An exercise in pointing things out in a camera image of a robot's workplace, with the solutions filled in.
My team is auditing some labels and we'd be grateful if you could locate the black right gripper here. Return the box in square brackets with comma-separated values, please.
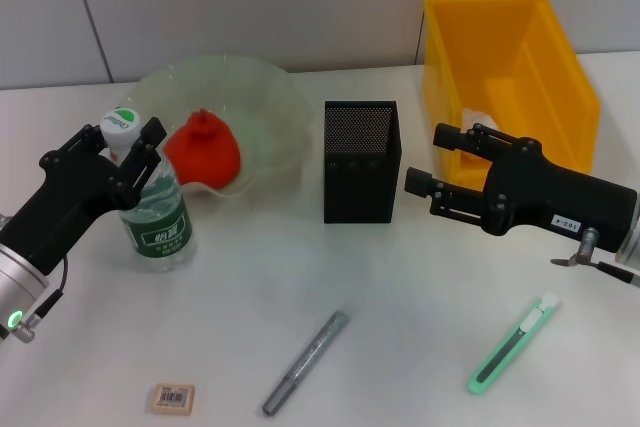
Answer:
[403, 121, 640, 256]

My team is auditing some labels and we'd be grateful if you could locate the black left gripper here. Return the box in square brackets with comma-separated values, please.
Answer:
[0, 116, 169, 276]

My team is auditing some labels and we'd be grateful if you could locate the white paper ball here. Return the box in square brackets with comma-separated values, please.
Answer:
[459, 106, 501, 163]

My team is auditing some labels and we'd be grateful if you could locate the clear green-label water bottle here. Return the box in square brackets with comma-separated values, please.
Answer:
[98, 106, 198, 274]

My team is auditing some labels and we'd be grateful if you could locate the black mesh pen holder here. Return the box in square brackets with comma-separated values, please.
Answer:
[323, 100, 403, 225]

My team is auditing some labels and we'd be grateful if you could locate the wavy clear glass fruit plate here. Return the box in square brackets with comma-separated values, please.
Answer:
[127, 52, 314, 201]

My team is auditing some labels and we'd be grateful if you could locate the mint green utility knife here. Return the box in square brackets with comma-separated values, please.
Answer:
[467, 291, 560, 396]

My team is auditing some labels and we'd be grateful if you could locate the grey marker pen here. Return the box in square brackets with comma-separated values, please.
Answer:
[261, 311, 351, 418]

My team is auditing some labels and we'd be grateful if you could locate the beige eraser with barcode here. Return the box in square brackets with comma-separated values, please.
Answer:
[151, 382, 195, 417]

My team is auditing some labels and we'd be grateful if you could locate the yellow plastic storage bin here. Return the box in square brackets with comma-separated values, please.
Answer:
[423, 0, 601, 188]

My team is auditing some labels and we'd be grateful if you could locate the right gripper plug with cable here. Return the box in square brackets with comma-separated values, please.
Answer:
[549, 226, 640, 288]

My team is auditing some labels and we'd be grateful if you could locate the gripper plug with cable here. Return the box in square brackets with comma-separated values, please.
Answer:
[549, 226, 640, 288]
[14, 254, 69, 343]

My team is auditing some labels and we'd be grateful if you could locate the left gripper plug with cable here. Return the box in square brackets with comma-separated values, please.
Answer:
[14, 254, 69, 343]

